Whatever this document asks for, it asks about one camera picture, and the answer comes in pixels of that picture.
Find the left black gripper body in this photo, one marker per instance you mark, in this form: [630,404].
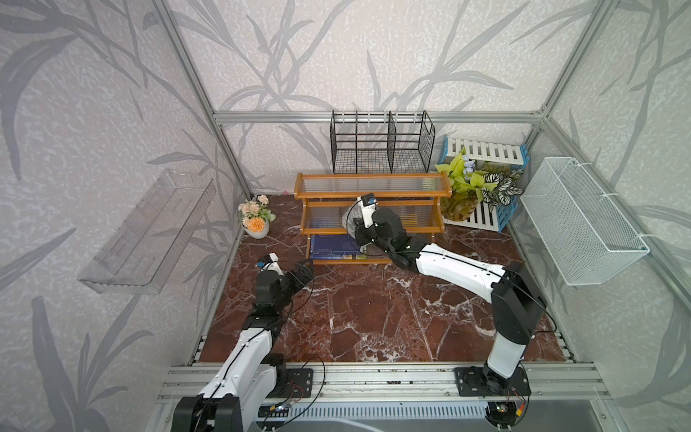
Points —
[291,284]

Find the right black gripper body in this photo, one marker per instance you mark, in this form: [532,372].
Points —
[365,236]

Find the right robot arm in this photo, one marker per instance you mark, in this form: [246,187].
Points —
[517,306]

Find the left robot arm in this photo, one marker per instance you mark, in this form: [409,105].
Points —
[231,401]

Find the orange wooden bookshelf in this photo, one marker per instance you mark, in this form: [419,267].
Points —
[393,204]

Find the flower pot with orange flowers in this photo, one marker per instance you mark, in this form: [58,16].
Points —
[255,216]

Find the green potted plant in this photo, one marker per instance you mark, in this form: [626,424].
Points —
[469,187]

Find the spotted leaf plant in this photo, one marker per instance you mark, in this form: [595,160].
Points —
[501,186]

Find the white and blue slatted crate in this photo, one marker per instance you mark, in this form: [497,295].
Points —
[487,155]

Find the black wire file rack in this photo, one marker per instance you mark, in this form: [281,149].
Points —
[381,143]

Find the clear acrylic wall shelf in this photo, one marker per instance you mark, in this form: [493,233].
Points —
[143,252]

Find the white wire basket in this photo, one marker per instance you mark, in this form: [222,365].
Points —
[588,237]

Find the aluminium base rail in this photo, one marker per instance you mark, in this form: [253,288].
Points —
[361,382]

